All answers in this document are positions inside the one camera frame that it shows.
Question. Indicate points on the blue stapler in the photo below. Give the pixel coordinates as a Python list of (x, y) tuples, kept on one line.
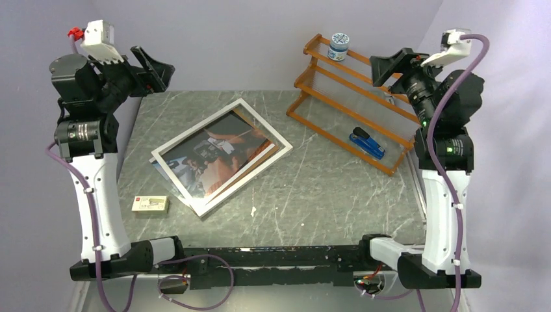
[(366, 143)]

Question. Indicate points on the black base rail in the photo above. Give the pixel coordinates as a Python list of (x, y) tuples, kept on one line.
[(338, 265)]

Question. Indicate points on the wooden picture frame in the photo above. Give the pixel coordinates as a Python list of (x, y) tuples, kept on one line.
[(213, 159)]

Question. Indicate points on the orange wooden rack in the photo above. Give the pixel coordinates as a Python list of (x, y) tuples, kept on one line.
[(337, 96)]

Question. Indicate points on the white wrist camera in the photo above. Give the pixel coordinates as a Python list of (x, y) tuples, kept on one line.
[(453, 48), (98, 42)]

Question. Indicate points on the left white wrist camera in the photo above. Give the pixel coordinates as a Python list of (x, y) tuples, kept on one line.
[(98, 42)]

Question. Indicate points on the small staples box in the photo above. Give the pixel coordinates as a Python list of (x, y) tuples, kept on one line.
[(150, 204)]

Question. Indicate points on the clear glass pane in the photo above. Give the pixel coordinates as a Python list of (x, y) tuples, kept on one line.
[(202, 159)]

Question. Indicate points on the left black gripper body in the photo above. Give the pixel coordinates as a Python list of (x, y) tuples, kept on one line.
[(119, 81)]

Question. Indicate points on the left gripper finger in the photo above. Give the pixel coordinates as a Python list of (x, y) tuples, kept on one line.
[(149, 63), (153, 81)]

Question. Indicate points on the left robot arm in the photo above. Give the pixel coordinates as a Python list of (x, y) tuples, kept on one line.
[(90, 90)]

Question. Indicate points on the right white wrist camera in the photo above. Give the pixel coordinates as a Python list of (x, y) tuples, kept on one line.
[(453, 48)]

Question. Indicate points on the small blue white jar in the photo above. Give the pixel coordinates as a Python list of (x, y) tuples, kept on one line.
[(338, 46)]

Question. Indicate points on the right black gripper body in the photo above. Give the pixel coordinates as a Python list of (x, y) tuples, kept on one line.
[(418, 82)]

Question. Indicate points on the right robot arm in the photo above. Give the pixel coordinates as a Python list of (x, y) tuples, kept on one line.
[(445, 154)]

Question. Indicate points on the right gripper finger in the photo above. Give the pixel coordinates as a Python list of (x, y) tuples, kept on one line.
[(403, 55), (382, 72)]

